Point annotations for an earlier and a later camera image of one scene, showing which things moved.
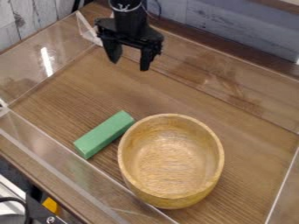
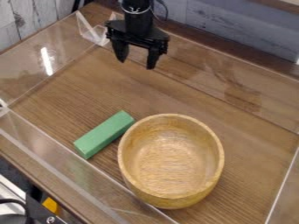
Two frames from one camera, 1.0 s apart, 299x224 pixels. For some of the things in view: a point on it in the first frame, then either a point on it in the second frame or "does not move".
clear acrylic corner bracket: x=89 y=30 does not move
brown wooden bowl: x=172 y=158 does not move
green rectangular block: x=97 y=139 does not move
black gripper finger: x=114 y=49 -> x=121 y=48
